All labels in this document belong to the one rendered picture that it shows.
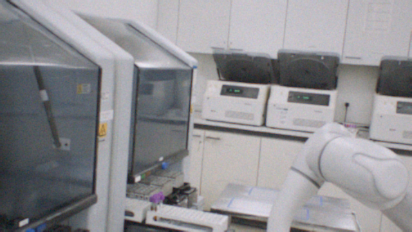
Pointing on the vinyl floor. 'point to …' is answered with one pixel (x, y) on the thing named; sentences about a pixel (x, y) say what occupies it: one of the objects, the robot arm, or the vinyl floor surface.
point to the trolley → (235, 193)
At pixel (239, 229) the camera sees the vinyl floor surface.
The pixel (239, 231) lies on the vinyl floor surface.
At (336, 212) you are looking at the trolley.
